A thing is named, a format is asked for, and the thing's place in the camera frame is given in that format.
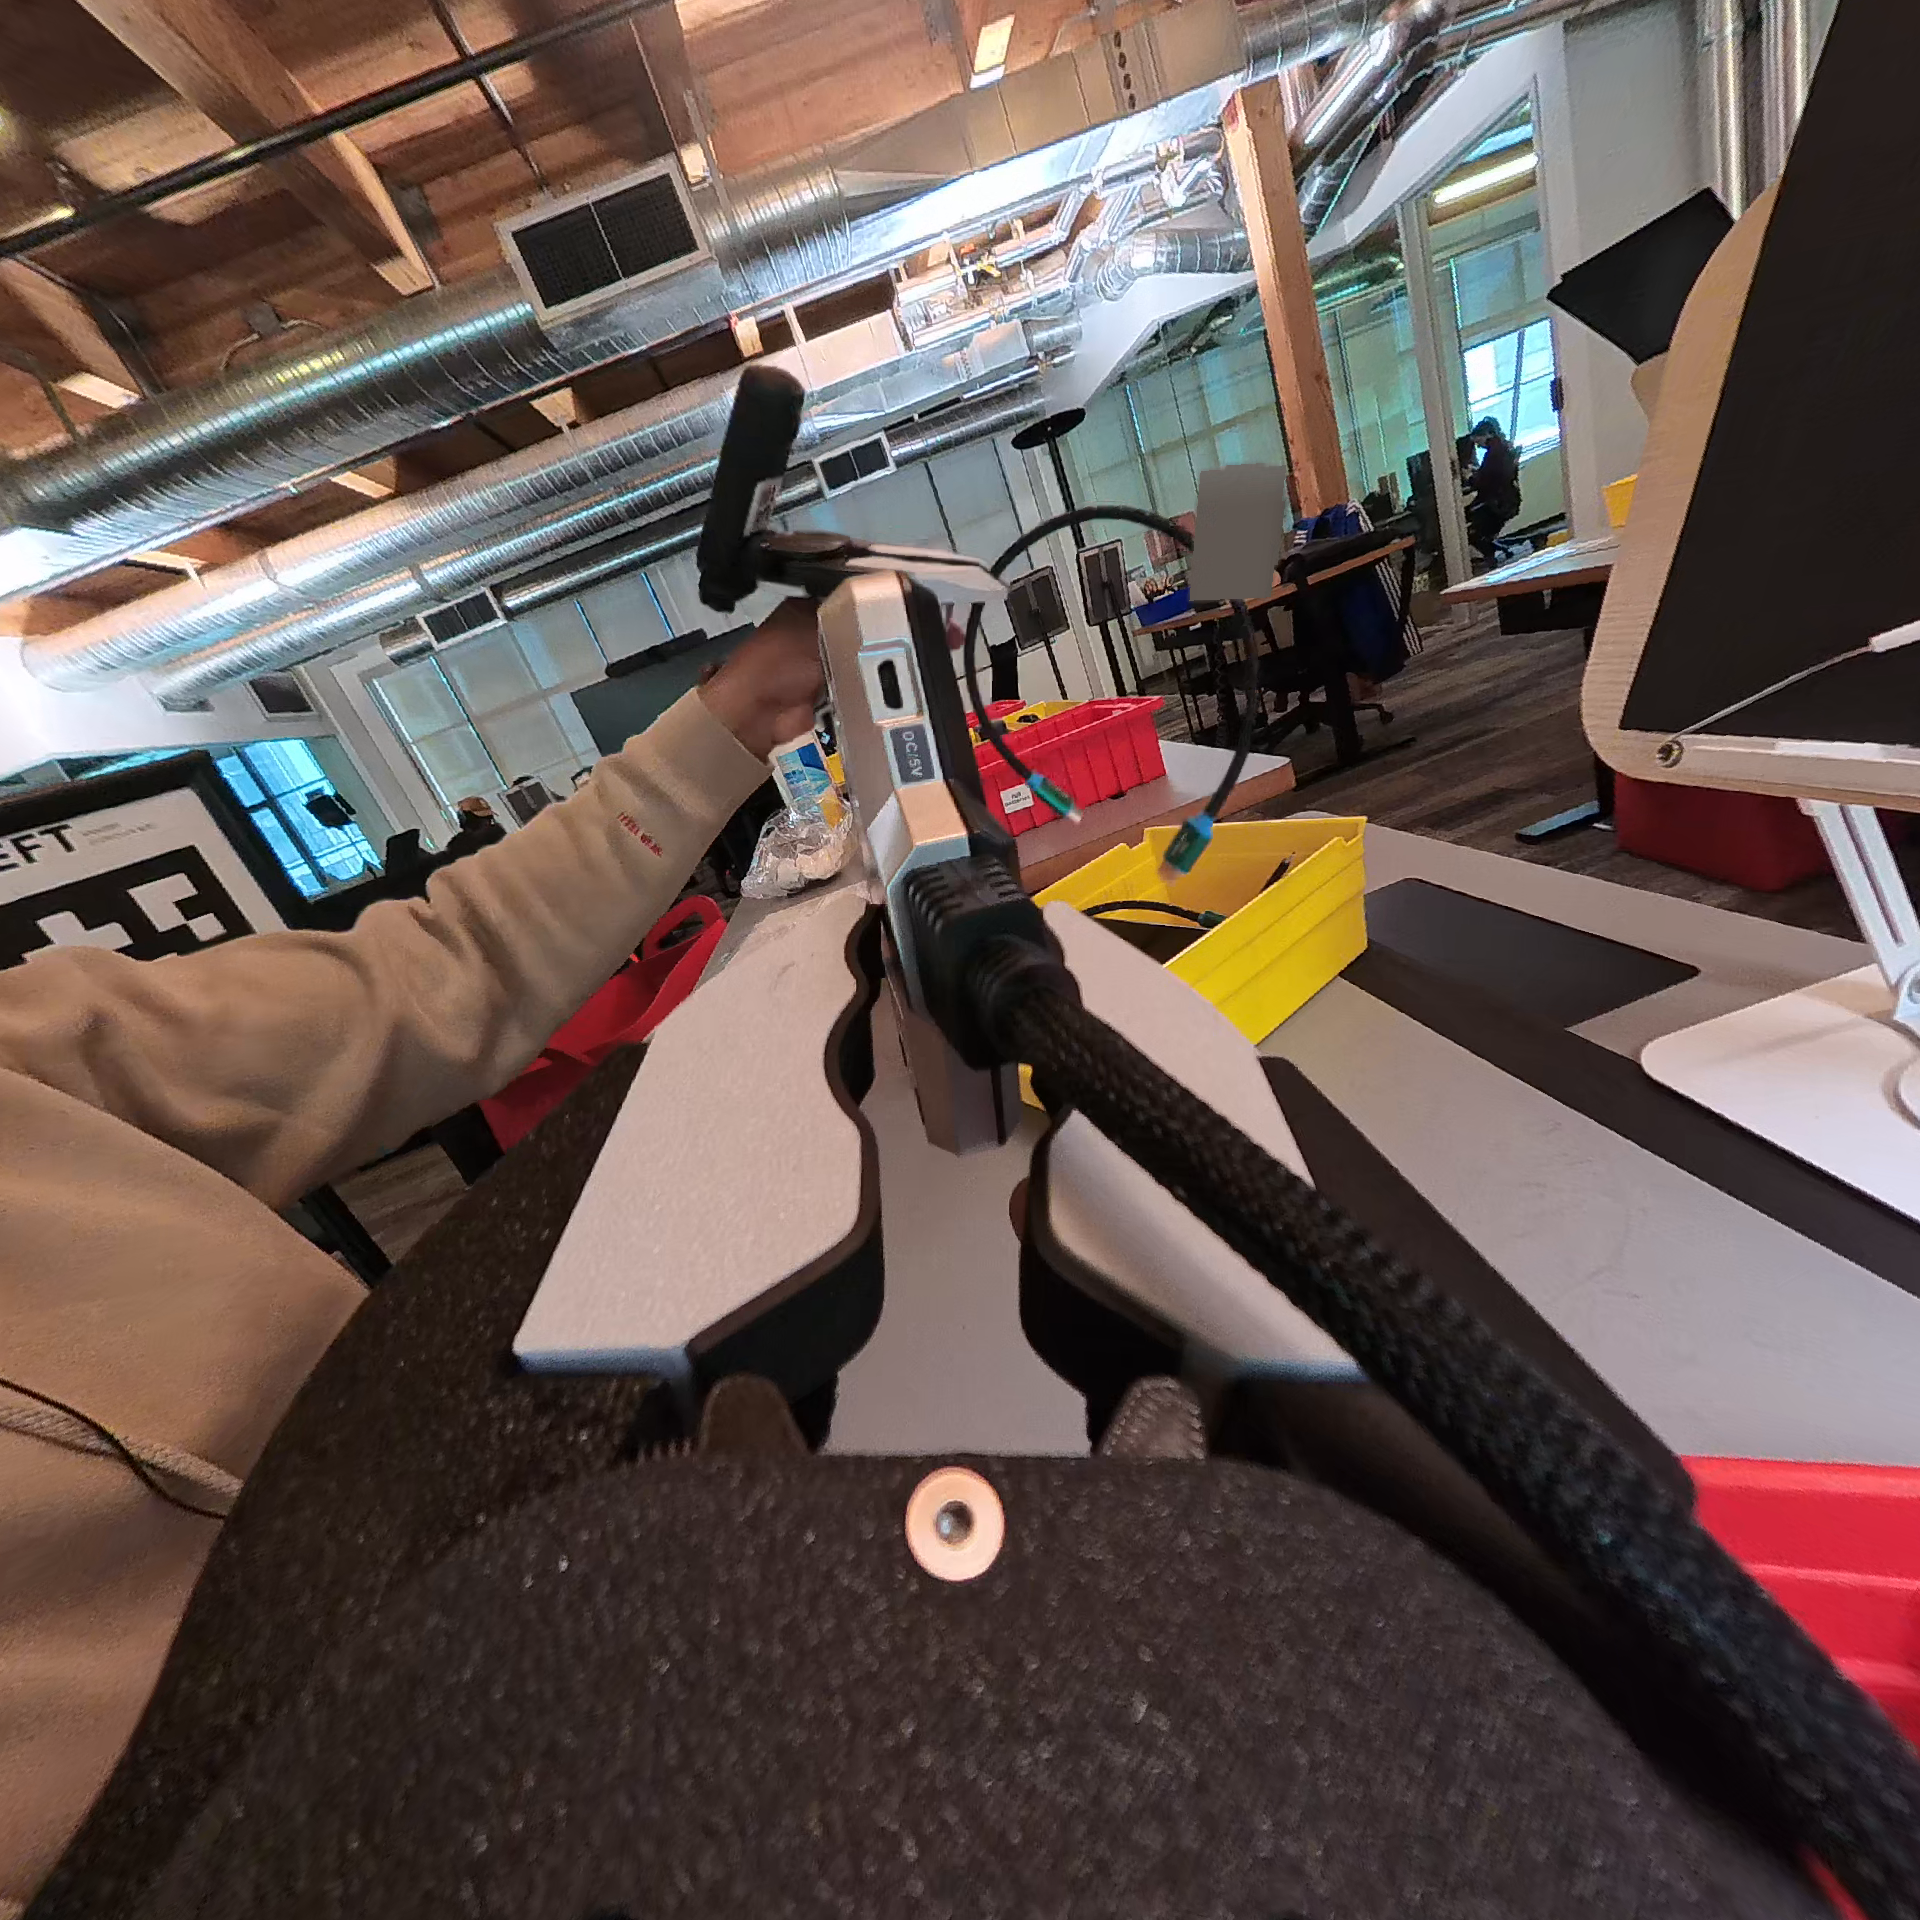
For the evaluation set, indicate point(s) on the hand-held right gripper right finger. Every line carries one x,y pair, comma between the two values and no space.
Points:
1185,1050

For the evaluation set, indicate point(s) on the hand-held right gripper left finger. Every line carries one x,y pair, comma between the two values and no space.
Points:
704,1184

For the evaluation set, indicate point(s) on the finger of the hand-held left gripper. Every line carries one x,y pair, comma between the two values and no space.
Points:
930,570

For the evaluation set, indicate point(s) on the yellow storage bin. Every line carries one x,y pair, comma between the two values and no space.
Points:
1019,714
1261,930
1621,498

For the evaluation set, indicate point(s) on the person's left forearm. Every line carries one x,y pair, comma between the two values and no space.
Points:
376,991

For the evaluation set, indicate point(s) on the tablet on floor stand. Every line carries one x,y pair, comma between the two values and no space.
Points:
1037,608
1102,580

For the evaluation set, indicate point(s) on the black floor lamp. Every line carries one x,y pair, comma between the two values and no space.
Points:
1050,428

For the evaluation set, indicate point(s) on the red bag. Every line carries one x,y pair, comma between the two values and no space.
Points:
629,1003

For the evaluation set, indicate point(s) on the large red storage bin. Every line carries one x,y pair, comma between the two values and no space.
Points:
1079,764

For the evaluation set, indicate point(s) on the grey side table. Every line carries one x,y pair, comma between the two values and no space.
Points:
1214,779

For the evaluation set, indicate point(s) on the ceiling air vent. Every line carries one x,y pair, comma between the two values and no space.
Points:
600,247

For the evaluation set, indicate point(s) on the crumpled clear plastic bag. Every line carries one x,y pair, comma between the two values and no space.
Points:
802,856

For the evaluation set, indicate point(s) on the wooden top desk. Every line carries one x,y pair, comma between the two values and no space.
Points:
1530,578
1319,562

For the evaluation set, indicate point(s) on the blue jacket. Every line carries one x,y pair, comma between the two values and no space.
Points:
1358,599

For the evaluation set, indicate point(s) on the person's torso in beige hoodie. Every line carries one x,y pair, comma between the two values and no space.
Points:
135,1349

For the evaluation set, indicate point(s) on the red box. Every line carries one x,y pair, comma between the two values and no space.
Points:
1741,833

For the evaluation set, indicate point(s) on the framed black white marker sign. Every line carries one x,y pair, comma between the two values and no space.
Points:
119,884

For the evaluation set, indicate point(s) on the silver ventilation duct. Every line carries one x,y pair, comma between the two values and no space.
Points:
301,404
450,539

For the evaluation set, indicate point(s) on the wooden post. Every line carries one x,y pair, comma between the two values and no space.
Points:
1289,300

